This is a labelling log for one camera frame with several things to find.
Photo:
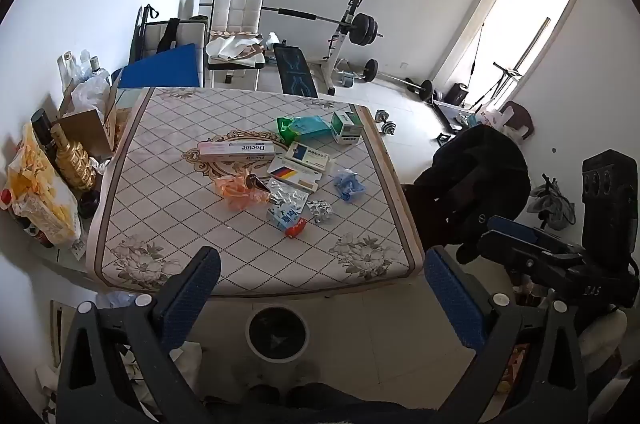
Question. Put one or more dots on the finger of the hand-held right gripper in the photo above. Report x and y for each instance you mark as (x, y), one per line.
(500, 246)
(515, 225)

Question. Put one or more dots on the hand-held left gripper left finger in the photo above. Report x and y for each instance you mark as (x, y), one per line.
(192, 299)

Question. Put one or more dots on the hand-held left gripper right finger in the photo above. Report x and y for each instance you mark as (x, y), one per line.
(452, 299)

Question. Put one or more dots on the white round waste bin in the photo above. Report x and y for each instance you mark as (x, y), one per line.
(277, 329)

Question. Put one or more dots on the orange plastic wrapper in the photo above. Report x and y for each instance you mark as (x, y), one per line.
(232, 191)

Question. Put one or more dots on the large silver blister pack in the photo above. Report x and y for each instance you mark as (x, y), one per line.
(285, 194)

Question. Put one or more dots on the pink white toothpaste box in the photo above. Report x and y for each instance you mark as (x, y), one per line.
(235, 152)

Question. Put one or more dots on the blue plastic bag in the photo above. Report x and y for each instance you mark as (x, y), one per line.
(348, 184)

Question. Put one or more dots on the small silver blister pack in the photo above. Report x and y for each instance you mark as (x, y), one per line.
(320, 210)

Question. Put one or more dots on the white box with coloured stripes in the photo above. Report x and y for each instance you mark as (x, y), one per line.
(295, 174)

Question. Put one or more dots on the white blue medicine box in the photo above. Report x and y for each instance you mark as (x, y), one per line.
(307, 154)

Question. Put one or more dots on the green white medicine box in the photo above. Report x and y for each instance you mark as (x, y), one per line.
(347, 129)

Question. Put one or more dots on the green plastic bag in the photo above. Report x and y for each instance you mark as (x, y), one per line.
(286, 127)

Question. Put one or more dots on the teal plastic packet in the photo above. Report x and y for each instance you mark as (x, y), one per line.
(315, 127)

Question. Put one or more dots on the grey clothes heap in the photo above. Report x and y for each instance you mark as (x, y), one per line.
(550, 204)

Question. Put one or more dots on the black jacket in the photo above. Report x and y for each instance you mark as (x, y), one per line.
(475, 184)

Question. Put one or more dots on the beige cloth bag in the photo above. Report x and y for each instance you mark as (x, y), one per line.
(189, 364)

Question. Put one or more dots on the quilted floral table cover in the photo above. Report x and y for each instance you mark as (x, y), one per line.
(175, 214)

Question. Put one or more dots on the black white checkered cloth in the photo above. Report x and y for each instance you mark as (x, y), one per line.
(137, 374)

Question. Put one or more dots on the brown white bag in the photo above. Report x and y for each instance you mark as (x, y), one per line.
(520, 119)

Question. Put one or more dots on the cream cushion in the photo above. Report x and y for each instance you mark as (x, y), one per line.
(602, 334)

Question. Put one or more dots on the white floor tray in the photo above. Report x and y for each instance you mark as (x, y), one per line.
(452, 114)

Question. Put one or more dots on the black round jar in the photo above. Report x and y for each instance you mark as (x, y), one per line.
(90, 204)

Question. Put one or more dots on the metal stand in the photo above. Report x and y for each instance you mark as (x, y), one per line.
(507, 79)

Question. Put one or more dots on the chrome dumbbell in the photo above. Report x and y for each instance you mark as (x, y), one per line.
(386, 123)

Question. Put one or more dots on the gold ribbed bottle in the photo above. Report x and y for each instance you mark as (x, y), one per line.
(75, 164)

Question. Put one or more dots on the yellow snack bag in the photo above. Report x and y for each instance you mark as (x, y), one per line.
(40, 194)

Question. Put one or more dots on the brown cardboard box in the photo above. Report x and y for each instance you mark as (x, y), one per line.
(87, 129)

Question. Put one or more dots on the floor barbell with small plates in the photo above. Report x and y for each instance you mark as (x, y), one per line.
(371, 70)

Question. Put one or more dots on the red capped bottle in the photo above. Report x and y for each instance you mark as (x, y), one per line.
(5, 198)

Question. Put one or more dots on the dark wine bottle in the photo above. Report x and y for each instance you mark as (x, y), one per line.
(44, 132)

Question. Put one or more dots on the white plastic bag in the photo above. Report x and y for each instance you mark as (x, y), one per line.
(92, 97)

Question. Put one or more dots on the blue mat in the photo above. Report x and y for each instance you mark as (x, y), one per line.
(160, 67)

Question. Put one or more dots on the barbell with black plates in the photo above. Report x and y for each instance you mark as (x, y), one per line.
(362, 29)

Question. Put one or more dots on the black weight bench pad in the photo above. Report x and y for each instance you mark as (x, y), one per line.
(295, 72)

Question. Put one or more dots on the clear glass bottle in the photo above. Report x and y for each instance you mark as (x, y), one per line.
(82, 62)
(65, 65)
(95, 64)

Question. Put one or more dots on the beige cloth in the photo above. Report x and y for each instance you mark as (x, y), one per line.
(230, 47)

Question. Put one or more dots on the white upholstered panel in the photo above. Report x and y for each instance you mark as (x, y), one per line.
(187, 32)

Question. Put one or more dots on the white tufted chair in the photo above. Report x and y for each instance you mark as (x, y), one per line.
(235, 12)

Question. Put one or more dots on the white flat frame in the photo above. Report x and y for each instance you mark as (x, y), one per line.
(56, 329)

